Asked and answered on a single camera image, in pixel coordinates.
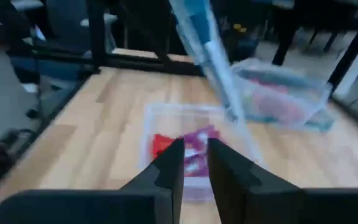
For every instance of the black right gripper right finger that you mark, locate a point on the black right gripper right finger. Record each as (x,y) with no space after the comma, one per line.
(235,186)

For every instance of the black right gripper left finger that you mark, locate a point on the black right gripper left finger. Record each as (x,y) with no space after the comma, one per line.
(163,186)

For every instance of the red Skittles candy pack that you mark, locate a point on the red Skittles candy pack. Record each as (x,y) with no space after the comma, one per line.
(163,144)

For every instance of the purple candy pack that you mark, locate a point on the purple candy pack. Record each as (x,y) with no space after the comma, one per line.
(197,149)

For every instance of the small clear plastic container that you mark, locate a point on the small clear plastic container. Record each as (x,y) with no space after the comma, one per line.
(172,121)

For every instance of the large clear plastic container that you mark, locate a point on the large clear plastic container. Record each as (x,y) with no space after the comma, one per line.
(278,93)

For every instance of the clear container with blue rim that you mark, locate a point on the clear container with blue rim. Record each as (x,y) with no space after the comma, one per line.
(210,56)

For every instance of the grey desk with black legs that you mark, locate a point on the grey desk with black legs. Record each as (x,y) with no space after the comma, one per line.
(286,43)

